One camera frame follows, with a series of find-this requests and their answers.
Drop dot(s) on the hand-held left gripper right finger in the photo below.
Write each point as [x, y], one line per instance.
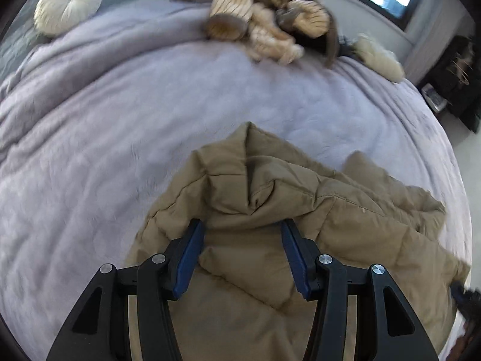
[297, 259]

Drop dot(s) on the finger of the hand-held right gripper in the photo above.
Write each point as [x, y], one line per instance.
[466, 299]

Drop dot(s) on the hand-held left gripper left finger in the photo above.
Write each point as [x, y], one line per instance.
[188, 259]

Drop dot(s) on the beige puffer jacket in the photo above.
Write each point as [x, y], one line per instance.
[338, 214]

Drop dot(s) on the lilac embossed blanket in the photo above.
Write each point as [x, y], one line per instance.
[112, 139]

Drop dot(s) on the stack of magazines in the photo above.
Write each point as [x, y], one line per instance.
[434, 97]

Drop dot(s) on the cream quilted garment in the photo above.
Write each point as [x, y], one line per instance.
[379, 58]

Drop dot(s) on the dark garment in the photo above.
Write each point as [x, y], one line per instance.
[345, 47]

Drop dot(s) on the coat rack with black coats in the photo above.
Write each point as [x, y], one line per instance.
[458, 75]

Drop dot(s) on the cream striped fleece robe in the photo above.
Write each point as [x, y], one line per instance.
[263, 26]

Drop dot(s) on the grey curtain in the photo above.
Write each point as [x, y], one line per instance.
[428, 45]

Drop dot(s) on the round white pleated pillow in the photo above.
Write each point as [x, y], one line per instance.
[67, 0]

